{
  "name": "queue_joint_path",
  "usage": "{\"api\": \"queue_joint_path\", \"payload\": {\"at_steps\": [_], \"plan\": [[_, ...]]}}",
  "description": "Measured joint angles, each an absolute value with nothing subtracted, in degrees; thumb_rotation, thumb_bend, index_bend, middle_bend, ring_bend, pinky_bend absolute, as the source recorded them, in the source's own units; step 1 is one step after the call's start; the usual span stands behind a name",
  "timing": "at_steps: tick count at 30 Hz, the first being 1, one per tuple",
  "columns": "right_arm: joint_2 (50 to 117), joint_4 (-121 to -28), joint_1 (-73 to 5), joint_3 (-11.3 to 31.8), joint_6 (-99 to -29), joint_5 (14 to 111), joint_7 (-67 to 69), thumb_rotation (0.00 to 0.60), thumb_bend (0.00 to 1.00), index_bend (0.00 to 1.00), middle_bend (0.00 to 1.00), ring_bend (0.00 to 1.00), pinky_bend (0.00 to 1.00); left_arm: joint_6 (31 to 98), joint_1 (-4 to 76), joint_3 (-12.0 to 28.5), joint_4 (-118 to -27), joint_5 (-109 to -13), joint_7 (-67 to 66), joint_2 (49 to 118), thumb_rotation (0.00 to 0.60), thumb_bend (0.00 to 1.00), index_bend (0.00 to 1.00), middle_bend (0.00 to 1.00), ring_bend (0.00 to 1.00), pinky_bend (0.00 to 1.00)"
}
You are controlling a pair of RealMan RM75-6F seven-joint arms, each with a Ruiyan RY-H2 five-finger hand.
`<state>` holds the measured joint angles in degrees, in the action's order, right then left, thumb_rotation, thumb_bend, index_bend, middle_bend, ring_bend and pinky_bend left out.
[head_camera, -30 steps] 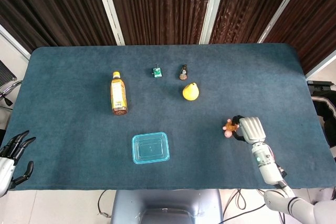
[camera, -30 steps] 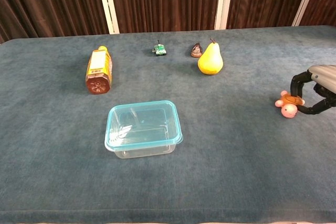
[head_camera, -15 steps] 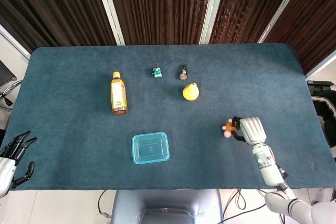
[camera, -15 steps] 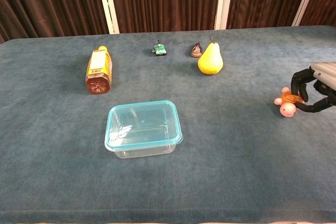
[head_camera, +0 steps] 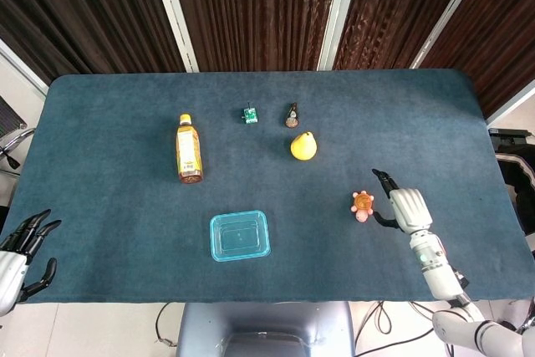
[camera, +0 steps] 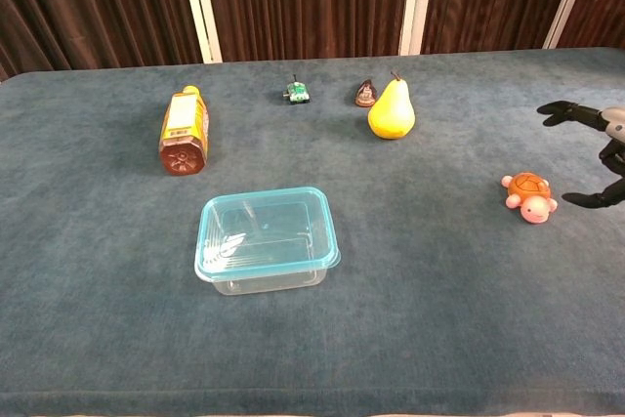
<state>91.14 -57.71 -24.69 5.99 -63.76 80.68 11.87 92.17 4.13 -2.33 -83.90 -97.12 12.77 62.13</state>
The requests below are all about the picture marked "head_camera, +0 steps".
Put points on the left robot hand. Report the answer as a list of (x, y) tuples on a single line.
[(16, 256)]

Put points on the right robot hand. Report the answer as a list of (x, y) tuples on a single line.
[(411, 210)]

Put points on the orange pink turtle toy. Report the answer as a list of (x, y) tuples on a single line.
[(363, 202)]

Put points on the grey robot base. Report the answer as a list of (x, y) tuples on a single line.
[(267, 327)]

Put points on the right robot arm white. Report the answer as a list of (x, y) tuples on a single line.
[(443, 277)]

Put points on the small brown figurine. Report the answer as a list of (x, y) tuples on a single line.
[(292, 118)]

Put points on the small green toy car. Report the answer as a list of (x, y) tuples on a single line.
[(250, 115)]

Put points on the blue velvet tablecloth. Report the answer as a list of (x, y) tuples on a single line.
[(334, 256)]

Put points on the black equipment pile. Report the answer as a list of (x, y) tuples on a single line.
[(516, 181)]

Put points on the yellow pear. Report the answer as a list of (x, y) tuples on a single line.
[(304, 148)]

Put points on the clear container blue rim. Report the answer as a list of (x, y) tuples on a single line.
[(239, 236)]

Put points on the dark brown screen panel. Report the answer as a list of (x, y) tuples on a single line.
[(397, 10), (497, 39), (259, 10), (75, 10)]

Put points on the amber tea bottle yellow label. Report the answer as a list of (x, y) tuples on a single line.
[(189, 152)]

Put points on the metal frame chair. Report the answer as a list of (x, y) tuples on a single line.
[(12, 139)]

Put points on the white screen post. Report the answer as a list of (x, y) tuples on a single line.
[(451, 14), (338, 14), (173, 14)]

